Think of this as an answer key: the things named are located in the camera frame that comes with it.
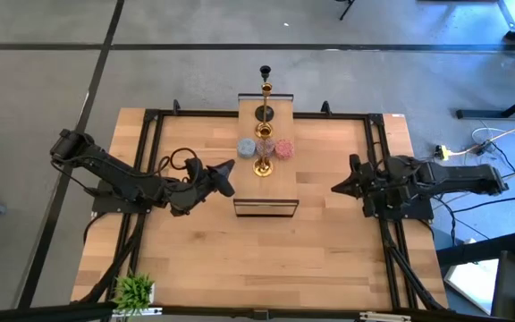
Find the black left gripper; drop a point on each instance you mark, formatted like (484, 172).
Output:
(190, 192)

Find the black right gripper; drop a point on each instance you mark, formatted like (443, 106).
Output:
(371, 183)

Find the gold candlestick holder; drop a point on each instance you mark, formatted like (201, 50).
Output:
(263, 169)
(266, 89)

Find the mauve patterned round candle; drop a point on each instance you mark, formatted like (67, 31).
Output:
(270, 148)

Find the pink patterned round candle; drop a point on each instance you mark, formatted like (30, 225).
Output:
(285, 149)

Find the black candlestick holder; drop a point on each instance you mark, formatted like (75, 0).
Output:
(259, 114)

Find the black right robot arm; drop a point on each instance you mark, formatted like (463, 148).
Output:
(454, 176)

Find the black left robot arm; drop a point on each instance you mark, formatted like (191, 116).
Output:
(119, 176)

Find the black table clamp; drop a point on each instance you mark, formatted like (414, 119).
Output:
(326, 107)
(176, 106)

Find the yellow power strip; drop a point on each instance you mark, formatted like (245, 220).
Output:
(441, 152)

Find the black desk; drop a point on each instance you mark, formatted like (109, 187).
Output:
(472, 250)

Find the green potted plant white pot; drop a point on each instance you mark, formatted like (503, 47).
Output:
(133, 293)

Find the white flat panel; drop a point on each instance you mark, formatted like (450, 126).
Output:
(472, 282)

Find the black table base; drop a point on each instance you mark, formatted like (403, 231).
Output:
(499, 114)

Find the black stand leg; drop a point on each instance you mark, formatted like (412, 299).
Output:
(347, 9)

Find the wooden shelf black metal frame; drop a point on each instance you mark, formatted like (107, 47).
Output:
(264, 190)

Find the black aluminium table frame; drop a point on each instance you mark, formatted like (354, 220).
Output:
(329, 115)

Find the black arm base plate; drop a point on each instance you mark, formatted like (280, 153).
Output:
(423, 214)
(105, 205)

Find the black frame crossbar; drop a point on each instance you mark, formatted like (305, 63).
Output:
(320, 316)

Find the silver metal bracket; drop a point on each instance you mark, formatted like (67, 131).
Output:
(385, 317)

